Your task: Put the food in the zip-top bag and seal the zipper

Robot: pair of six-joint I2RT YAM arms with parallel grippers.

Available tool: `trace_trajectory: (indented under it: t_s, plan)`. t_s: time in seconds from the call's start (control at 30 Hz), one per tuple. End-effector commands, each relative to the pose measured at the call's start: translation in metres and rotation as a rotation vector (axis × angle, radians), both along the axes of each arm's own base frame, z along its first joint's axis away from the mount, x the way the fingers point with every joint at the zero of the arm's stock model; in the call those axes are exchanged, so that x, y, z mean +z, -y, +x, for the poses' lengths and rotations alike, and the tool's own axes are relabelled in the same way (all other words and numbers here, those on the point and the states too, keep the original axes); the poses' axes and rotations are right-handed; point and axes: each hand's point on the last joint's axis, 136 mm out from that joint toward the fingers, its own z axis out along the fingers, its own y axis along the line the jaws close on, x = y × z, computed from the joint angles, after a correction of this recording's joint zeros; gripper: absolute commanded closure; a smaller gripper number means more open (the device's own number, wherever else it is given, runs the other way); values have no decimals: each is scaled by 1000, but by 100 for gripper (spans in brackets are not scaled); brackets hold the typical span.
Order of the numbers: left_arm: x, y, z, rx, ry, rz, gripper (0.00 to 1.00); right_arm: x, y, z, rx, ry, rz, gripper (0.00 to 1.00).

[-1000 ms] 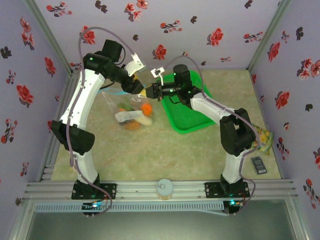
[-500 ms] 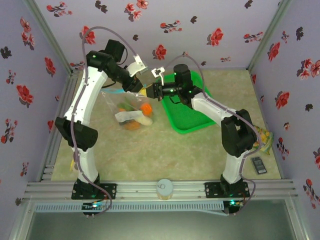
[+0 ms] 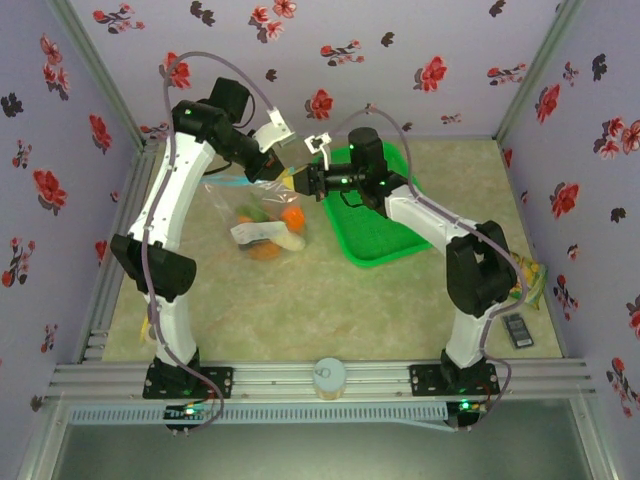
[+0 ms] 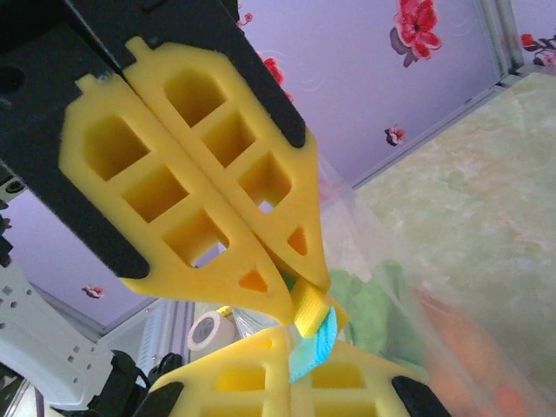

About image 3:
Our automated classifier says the green leafy vegetable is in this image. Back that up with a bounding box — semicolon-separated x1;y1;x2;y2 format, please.
242;193;274;222

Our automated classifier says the white radish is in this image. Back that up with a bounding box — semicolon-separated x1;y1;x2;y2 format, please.
272;232;307;253

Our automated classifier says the clear zip-top bag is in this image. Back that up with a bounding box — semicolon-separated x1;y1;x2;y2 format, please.
201;169;309;262

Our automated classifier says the orange-brown potato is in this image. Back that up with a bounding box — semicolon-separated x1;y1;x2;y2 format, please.
247;242;282;262

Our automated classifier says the green snack bag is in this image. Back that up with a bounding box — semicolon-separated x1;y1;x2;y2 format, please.
509;252;550;312

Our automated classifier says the green plastic basket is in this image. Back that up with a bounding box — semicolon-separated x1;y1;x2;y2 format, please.
319;142;432;270

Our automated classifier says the black flat device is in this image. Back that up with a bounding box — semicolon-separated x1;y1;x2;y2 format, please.
500;312;535;351

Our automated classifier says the small circuit board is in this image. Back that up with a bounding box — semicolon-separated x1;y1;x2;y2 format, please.
164;403;211;426
447;399;489;431

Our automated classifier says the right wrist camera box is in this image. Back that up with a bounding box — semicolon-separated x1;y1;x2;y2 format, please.
303;132;334;171

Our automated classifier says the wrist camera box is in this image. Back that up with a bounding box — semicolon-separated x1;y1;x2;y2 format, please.
251;107;296;151
303;132;334;171

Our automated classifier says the thin black cable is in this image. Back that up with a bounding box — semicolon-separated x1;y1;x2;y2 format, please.
203;158;242;180
338;189;372;210

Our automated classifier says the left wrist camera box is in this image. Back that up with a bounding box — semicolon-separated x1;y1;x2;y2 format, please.
251;107;296;151

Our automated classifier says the lavender sheathed cable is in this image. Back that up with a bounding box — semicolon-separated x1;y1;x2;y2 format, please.
322;103;530;434
141;49;277;432

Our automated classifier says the aluminium frame post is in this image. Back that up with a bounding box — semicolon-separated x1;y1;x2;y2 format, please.
47;0;154;147
492;0;585;142

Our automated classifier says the aluminium mounting rail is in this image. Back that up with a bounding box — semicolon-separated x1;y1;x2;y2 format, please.
48;357;599;401

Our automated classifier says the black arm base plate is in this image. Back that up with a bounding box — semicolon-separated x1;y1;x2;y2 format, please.
408;363;500;399
143;366;235;401

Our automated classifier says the grey slotted cable duct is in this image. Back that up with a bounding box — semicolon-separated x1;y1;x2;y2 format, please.
67;402;449;426

